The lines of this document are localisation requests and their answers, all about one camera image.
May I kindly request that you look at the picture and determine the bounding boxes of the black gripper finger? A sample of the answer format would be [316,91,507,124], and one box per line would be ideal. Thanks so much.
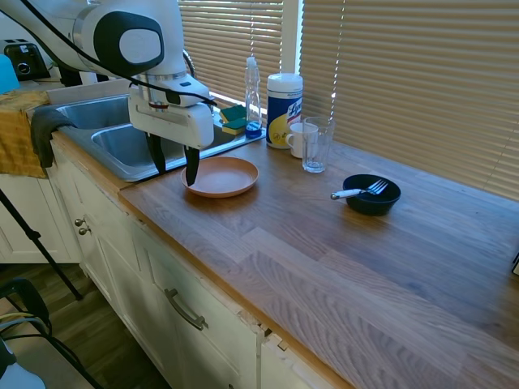
[183,145,201,188]
[146,133,168,177]

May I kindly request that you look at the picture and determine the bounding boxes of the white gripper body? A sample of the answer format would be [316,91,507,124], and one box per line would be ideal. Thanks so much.
[128,85,215,150]

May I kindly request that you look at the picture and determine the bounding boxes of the pink plastic plate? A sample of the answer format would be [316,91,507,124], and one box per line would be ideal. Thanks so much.
[180,156,260,199]

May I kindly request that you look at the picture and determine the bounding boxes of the stainless steel sink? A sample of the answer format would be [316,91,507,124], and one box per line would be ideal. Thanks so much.
[49,92,268,183]

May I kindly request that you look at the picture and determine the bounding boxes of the white ceramic mug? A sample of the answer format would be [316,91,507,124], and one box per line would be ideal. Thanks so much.
[285,122,320,160]

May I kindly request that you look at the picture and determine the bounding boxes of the yellow green sponge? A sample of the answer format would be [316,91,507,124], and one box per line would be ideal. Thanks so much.
[219,105,247,124]
[221,118,247,137]

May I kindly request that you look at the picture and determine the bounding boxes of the chrome faucet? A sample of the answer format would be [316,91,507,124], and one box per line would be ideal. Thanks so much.
[182,49,197,79]

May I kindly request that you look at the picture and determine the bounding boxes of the clear dish soap bottle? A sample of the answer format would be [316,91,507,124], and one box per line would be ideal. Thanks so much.
[243,56,264,140]

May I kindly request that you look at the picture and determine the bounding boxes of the narrow beige window blind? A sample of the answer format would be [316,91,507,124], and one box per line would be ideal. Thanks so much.
[177,0,285,109]

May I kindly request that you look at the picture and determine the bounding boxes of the Lysol wipes canister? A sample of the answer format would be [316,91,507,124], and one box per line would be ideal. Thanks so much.
[265,72,304,150]

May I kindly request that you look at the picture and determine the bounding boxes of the white kitchen cabinet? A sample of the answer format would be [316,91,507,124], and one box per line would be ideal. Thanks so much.
[47,135,356,389]

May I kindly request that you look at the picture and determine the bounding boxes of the grey dish cloth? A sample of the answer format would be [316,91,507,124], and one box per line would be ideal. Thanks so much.
[31,105,79,169]

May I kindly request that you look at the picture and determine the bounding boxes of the clear drinking glass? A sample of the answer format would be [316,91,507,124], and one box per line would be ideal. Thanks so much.
[301,116,337,174]

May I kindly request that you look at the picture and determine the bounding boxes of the yellow towel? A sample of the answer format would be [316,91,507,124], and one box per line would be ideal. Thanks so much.
[0,90,53,180]

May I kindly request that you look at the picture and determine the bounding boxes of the black toaster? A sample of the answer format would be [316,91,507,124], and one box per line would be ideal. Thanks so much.
[2,38,52,81]

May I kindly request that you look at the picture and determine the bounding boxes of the blue plastic object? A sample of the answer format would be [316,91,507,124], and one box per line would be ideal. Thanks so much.
[0,53,20,96]

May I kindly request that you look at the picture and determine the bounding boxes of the black bowl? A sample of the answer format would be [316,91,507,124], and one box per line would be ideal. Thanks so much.
[342,173,402,217]

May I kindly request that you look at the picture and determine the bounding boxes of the wide beige window blind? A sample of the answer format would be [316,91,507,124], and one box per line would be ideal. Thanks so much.
[300,0,519,200]

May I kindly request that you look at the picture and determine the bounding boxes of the metal drawer handle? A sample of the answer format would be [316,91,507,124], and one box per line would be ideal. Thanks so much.
[163,288,209,331]

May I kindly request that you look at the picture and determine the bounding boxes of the black camera tripod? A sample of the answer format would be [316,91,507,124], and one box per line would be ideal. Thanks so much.
[0,189,84,301]

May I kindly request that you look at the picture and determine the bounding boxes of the white handled fork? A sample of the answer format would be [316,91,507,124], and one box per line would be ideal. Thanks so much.
[329,178,389,201]

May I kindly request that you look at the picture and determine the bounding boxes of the black metal frame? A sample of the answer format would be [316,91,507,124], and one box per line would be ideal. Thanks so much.
[0,277,105,389]

